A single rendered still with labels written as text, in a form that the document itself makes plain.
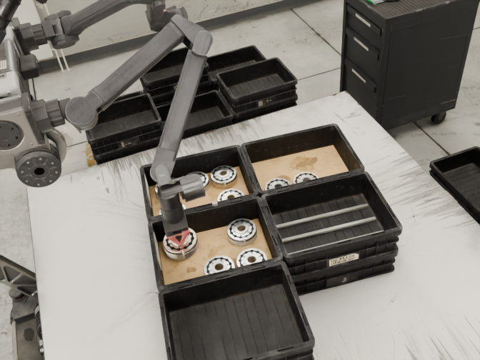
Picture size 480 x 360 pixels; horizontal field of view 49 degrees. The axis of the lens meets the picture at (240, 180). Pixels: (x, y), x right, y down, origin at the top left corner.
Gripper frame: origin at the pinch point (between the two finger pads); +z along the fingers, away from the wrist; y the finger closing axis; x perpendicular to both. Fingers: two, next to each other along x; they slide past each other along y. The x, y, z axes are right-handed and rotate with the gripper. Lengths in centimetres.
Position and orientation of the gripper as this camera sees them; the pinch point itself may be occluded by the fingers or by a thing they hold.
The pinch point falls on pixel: (178, 236)
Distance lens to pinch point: 159.4
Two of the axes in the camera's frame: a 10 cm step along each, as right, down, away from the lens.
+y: -2.5, -6.6, 7.1
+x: -9.7, 2.3, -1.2
